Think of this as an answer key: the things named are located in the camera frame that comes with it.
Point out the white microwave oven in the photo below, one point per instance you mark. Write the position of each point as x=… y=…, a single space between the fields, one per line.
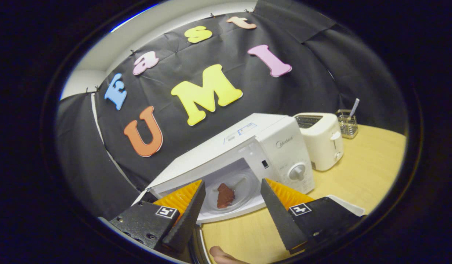
x=281 y=146

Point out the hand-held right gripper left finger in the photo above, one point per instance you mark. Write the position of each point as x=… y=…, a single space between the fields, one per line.
x=185 y=223

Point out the cream toaster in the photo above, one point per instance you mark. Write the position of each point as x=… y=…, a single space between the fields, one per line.
x=323 y=145

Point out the white food tray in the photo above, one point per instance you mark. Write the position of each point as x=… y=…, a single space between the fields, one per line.
x=352 y=209

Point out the white striped straw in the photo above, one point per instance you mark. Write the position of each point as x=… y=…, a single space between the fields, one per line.
x=354 y=107

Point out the glass turntable plate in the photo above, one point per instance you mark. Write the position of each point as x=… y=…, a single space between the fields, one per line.
x=246 y=190

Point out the black backdrop cloth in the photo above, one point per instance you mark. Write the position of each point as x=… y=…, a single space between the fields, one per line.
x=211 y=51

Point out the red meat piece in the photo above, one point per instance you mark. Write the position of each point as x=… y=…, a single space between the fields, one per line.
x=225 y=196

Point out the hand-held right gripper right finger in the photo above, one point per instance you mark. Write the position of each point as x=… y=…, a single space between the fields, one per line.
x=279 y=216

